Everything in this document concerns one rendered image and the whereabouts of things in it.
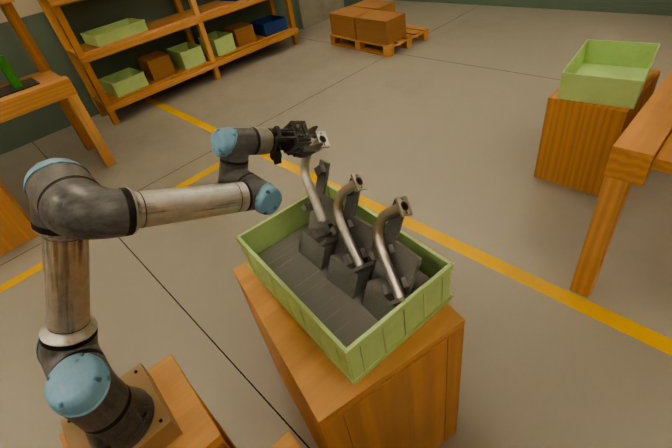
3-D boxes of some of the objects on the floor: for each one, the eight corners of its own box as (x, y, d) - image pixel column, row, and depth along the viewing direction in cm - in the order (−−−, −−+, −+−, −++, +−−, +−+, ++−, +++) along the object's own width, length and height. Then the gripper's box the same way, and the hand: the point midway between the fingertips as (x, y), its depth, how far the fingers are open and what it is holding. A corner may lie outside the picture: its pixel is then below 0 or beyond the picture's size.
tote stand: (279, 375, 202) (231, 268, 154) (365, 321, 220) (345, 210, 172) (354, 515, 153) (318, 423, 105) (457, 431, 170) (465, 319, 123)
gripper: (281, 150, 108) (340, 147, 122) (270, 114, 111) (329, 115, 125) (267, 163, 115) (324, 159, 129) (256, 129, 117) (314, 128, 131)
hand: (318, 141), depth 128 cm, fingers closed on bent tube, 3 cm apart
